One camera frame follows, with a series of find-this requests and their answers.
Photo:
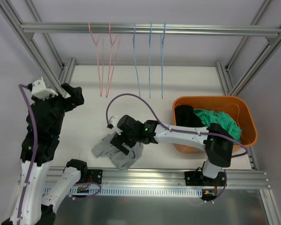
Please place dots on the aluminium hanging rail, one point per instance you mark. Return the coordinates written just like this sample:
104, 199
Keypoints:
159, 29

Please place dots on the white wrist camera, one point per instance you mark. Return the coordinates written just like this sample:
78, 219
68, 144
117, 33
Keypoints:
113, 124
39, 90

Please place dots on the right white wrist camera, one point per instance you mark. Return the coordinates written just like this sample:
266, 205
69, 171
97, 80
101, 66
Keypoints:
113, 124

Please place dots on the green tank top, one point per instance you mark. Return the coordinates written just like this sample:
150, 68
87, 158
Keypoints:
224, 120

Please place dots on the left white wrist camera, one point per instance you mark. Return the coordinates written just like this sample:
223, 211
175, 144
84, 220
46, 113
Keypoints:
39, 90

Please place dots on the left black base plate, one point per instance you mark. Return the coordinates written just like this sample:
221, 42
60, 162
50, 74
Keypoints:
95, 175

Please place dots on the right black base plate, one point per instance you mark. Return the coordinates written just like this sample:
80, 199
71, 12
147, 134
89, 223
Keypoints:
196, 178

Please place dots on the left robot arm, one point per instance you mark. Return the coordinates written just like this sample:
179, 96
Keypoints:
46, 111

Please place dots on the grey tank top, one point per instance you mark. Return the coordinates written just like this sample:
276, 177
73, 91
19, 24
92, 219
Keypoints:
123, 162

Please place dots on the pink hanger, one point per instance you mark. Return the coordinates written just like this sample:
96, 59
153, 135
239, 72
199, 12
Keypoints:
100, 67
114, 50

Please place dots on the blue hanger of red top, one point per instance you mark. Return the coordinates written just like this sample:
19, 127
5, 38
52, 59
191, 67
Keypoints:
162, 38

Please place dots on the aluminium frame posts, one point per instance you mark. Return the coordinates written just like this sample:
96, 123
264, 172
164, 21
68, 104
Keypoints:
188, 60

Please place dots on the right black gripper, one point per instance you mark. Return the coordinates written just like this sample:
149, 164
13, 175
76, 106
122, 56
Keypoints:
121, 141

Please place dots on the blue hanger of green top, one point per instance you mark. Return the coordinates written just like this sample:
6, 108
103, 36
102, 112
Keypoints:
149, 59

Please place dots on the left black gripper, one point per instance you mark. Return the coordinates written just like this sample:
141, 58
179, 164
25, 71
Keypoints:
67, 96

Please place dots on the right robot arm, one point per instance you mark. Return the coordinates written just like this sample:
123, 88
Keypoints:
213, 140

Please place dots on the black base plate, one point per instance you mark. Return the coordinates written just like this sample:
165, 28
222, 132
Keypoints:
196, 178
95, 175

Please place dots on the aluminium front rail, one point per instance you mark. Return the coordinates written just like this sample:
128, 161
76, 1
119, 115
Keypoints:
237, 179

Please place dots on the black tank top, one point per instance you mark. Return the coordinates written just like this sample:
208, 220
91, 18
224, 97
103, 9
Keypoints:
185, 117

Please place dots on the blue hanger of white top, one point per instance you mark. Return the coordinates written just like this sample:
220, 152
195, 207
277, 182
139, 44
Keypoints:
135, 59

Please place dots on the white slotted cable duct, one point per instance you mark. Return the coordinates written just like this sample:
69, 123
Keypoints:
136, 191

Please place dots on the orange plastic basket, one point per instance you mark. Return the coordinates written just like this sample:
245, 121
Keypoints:
235, 107

